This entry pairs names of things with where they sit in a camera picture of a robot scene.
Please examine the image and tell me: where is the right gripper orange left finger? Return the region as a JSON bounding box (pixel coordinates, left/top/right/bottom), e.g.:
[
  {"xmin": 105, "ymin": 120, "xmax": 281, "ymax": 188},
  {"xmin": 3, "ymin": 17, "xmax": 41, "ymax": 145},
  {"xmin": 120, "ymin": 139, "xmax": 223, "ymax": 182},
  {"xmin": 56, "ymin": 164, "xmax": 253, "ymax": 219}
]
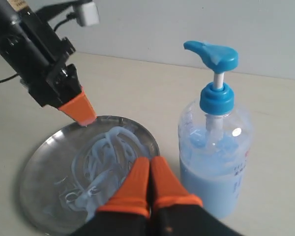
[{"xmin": 72, "ymin": 157, "xmax": 150, "ymax": 236}]

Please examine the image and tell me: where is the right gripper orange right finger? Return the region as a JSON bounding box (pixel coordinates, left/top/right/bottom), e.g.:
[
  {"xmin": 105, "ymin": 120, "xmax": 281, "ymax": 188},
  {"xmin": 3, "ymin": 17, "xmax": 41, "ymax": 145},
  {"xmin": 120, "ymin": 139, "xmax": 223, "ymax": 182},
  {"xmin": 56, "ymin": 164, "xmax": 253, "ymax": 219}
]
[{"xmin": 150, "ymin": 156, "xmax": 241, "ymax": 236}]

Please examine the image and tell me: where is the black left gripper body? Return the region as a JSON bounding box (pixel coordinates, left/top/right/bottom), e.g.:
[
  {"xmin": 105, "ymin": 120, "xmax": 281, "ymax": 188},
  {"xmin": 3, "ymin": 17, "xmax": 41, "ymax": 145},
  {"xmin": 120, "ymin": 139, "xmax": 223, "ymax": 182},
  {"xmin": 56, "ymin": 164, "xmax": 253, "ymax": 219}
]
[{"xmin": 0, "ymin": 12, "xmax": 75, "ymax": 108}]

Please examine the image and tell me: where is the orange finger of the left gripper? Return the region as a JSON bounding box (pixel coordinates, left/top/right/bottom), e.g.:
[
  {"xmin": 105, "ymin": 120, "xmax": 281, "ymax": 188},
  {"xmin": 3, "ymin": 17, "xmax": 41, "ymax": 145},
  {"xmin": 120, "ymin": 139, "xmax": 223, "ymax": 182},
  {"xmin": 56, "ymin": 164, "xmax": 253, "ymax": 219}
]
[{"xmin": 58, "ymin": 64, "xmax": 97, "ymax": 126}]

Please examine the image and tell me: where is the blue soap pump bottle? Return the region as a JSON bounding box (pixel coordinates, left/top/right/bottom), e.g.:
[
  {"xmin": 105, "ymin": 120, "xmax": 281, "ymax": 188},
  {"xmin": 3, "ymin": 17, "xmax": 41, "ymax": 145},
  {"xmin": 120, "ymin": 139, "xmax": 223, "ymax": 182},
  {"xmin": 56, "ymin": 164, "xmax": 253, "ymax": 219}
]
[{"xmin": 178, "ymin": 41, "xmax": 253, "ymax": 219}]

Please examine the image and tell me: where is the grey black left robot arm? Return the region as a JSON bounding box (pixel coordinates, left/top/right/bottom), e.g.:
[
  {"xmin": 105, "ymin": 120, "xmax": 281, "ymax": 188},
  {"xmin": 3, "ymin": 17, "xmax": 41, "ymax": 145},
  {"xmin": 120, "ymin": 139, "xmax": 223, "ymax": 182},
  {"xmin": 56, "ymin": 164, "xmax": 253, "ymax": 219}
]
[{"xmin": 0, "ymin": 0, "xmax": 99, "ymax": 126}]

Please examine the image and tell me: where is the light blue soap smear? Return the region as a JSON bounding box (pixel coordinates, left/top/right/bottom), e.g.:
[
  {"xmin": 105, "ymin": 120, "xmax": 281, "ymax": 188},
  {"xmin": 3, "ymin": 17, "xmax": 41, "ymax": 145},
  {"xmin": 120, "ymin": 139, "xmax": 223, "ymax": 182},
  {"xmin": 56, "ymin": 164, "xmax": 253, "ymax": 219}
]
[{"xmin": 59, "ymin": 126, "xmax": 150, "ymax": 220}]

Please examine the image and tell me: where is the round steel plate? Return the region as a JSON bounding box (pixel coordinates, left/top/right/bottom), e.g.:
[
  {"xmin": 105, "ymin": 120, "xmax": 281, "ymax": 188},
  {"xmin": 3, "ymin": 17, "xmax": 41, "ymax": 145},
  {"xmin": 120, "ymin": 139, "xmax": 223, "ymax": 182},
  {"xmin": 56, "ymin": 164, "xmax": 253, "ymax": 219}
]
[{"xmin": 19, "ymin": 116, "xmax": 159, "ymax": 236}]

